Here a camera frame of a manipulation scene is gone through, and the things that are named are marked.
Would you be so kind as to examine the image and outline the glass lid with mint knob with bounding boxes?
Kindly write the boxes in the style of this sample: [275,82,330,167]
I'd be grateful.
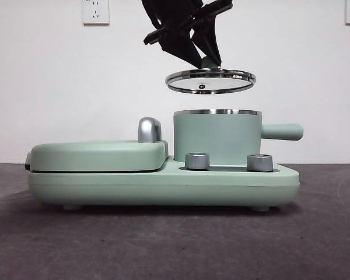
[165,57,257,95]

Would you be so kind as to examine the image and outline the silver control knob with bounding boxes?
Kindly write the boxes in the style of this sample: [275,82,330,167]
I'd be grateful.
[246,153,274,172]
[185,152,210,170]

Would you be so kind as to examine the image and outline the mint green griddle cover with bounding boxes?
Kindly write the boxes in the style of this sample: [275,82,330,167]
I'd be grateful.
[24,139,169,173]

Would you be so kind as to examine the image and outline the mint green cooker base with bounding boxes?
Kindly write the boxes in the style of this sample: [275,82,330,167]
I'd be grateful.
[27,156,300,212]

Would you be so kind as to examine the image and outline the grey metal cover handle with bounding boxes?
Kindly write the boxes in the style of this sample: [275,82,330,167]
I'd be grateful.
[138,117,163,144]

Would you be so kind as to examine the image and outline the mint green pot with handle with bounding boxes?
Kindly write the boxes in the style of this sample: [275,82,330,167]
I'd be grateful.
[173,109,304,163]

